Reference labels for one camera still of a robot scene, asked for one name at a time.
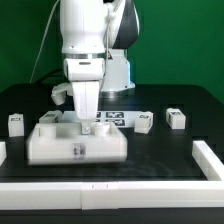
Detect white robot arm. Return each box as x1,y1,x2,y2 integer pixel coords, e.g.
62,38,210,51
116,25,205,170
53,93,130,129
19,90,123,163
60,0,139,134

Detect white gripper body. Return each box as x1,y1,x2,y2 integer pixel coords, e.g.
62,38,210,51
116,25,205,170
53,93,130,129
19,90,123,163
64,58,105,121

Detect white square tabletop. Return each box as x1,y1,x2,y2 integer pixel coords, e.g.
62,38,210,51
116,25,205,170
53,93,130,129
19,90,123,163
27,122,127,165

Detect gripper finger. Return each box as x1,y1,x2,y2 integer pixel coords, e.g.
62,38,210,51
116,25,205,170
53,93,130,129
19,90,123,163
81,121,91,134

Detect white cable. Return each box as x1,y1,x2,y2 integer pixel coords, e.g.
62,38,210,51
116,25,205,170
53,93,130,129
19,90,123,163
29,0,62,84

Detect white U-shaped fence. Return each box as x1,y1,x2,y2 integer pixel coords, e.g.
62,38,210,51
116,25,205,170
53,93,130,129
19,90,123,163
0,141,224,210

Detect black cable bundle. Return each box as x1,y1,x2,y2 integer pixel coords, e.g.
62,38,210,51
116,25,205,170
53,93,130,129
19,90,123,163
34,67,66,85

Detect white sheet with tags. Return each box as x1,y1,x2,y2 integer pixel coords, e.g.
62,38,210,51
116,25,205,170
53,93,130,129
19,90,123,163
59,111,141,128

